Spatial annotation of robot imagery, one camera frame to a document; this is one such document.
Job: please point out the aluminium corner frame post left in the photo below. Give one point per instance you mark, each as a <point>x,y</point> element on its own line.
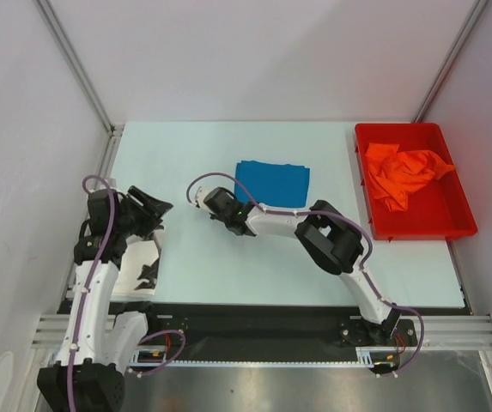
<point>69,53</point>

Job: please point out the aluminium corner frame post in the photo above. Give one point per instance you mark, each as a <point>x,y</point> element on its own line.
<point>69,53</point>
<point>467,29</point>

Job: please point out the white slotted cable duct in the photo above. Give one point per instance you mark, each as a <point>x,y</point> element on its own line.
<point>362,360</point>

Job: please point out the blue t shirt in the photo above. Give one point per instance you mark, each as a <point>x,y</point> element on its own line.
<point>284,186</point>

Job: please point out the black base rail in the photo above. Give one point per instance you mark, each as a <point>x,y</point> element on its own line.
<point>260,333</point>

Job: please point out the aluminium corner frame post right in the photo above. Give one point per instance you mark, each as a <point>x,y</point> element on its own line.
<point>467,29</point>

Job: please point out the white cloth pile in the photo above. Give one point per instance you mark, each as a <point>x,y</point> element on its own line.
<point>138,277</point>

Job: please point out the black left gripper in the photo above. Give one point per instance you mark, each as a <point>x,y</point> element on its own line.
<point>151,208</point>

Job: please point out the orange t shirt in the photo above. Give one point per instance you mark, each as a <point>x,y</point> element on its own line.
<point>394,175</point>

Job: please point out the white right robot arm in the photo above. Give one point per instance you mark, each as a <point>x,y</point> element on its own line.
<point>332,241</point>

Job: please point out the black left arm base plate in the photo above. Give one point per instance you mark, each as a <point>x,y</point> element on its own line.
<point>166,323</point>

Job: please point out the aluminium front frame rail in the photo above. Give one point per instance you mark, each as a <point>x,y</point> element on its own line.
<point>468,333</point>

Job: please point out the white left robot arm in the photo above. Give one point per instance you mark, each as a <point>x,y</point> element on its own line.
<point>88,372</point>

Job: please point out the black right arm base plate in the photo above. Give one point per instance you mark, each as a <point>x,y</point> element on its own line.
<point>358,332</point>

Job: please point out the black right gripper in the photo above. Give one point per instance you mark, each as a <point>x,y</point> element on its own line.
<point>215,216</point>

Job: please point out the red plastic bin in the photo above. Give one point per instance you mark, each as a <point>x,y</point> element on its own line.
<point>439,211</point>

